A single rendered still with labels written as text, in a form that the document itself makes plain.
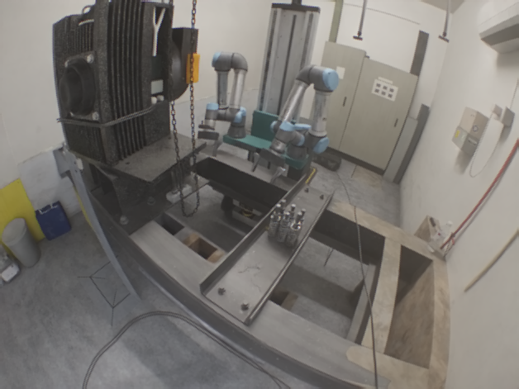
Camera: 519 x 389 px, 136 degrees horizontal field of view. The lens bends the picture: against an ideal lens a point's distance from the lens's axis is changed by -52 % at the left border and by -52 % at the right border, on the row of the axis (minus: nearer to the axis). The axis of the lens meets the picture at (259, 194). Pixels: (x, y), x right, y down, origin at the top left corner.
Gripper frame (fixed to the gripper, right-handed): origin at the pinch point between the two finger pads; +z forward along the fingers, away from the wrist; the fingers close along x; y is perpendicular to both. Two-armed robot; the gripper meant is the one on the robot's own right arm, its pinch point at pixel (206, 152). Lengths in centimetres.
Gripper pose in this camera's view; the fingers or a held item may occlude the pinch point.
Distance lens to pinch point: 139.6
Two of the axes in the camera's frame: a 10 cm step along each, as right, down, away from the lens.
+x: -9.4, -2.0, 2.8
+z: -1.5, 9.7, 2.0
